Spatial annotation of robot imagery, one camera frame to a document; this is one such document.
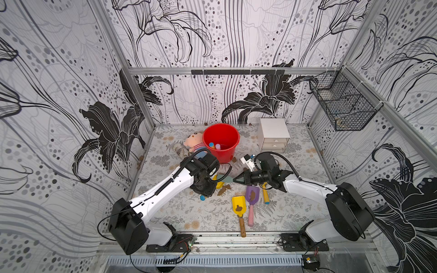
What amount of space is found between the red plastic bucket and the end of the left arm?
224 millimetres

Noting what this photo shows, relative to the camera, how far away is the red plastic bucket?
0.87 metres

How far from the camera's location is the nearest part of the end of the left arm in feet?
1.76
